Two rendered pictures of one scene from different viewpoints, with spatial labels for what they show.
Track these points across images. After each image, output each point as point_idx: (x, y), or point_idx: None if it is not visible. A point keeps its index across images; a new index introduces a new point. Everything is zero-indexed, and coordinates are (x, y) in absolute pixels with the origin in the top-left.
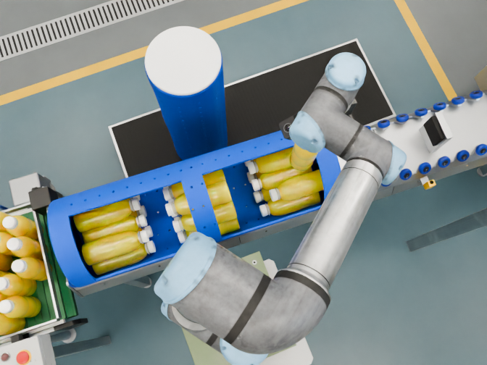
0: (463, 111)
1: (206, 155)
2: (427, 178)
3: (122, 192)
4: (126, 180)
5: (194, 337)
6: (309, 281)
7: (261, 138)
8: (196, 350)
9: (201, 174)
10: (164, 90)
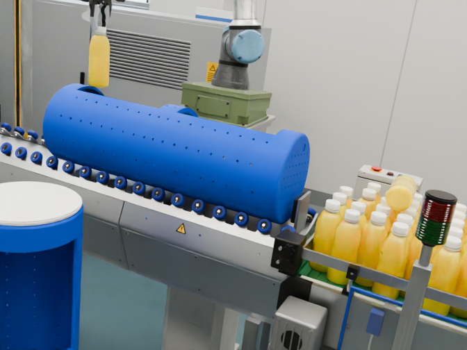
0: None
1: (137, 125)
2: None
3: (222, 128)
4: (209, 141)
5: (257, 92)
6: None
7: (92, 112)
8: (261, 92)
9: (159, 108)
10: (80, 200)
